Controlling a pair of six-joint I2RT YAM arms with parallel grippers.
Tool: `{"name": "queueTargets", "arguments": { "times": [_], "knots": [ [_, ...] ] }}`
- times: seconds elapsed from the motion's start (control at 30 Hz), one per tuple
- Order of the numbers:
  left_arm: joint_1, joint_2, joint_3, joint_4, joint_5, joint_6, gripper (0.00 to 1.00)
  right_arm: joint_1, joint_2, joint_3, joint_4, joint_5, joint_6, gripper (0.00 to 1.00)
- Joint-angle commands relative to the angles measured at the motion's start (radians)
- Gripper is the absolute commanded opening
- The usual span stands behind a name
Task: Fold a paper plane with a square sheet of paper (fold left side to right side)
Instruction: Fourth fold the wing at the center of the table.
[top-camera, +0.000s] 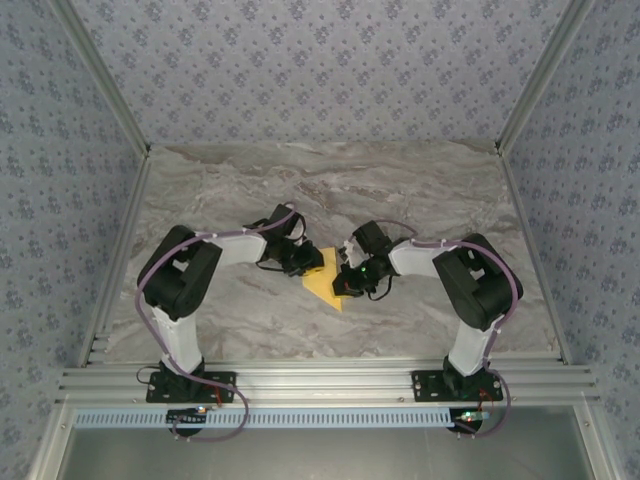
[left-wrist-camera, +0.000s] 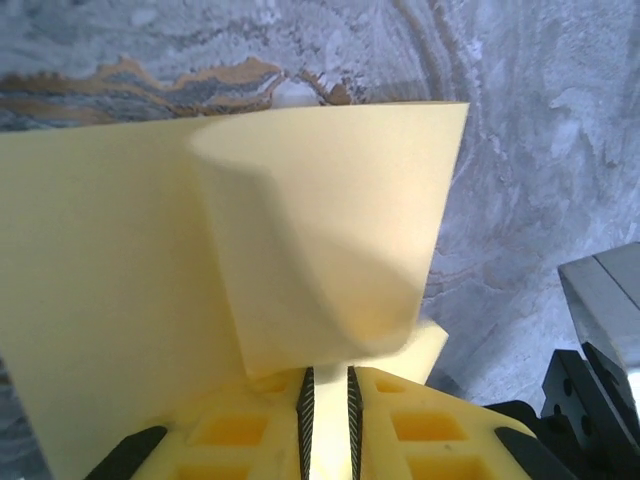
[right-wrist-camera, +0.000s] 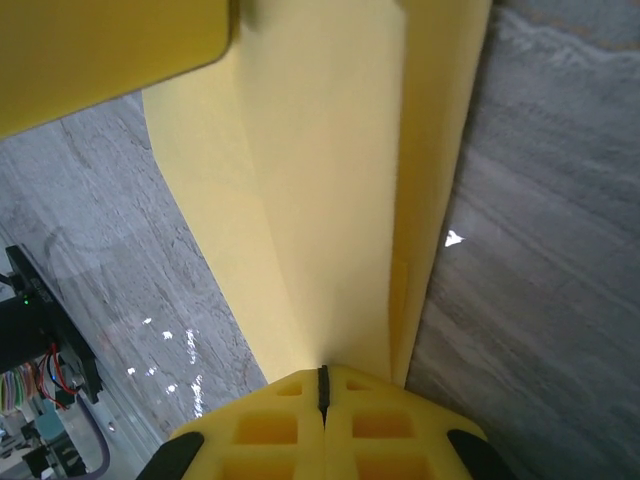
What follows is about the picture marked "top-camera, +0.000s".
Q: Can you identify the small black circuit board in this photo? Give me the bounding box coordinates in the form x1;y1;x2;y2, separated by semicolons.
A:
167;407;208;427
452;408;492;432

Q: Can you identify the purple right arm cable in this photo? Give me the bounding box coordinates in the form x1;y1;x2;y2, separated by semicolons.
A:
374;219;525;439

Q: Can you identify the slotted pale cable duct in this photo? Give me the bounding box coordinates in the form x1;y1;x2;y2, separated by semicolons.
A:
72;407;466;429

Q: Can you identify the aluminium frame post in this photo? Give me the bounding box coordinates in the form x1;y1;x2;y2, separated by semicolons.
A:
49;0;153;157
493;0;597;155

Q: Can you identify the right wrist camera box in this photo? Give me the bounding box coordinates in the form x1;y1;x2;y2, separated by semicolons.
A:
339;239;363;269

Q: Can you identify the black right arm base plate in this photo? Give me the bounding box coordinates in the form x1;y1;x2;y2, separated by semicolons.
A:
409;368;503;403

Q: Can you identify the grey metal sheet panel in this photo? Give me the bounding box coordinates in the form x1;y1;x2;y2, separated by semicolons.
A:
62;424;594;480

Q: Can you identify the yellow cloth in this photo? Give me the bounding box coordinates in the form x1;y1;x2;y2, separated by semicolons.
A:
301;247;352;314

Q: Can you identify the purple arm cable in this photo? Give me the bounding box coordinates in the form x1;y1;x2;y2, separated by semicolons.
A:
374;219;525;439
135;214;306;444

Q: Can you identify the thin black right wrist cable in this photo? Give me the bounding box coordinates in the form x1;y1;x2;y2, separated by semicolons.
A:
367;274;392;302

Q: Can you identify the aluminium frame cross rail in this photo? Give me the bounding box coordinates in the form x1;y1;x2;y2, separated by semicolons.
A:
54;357;601;407

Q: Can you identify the aluminium table side rail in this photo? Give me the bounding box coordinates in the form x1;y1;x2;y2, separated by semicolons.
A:
77;149;154;367
497;149;574;365

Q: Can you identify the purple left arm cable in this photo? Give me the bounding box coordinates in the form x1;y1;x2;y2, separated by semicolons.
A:
135;214;306;444

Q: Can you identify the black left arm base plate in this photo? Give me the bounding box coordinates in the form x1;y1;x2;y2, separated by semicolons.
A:
145;371;237;404

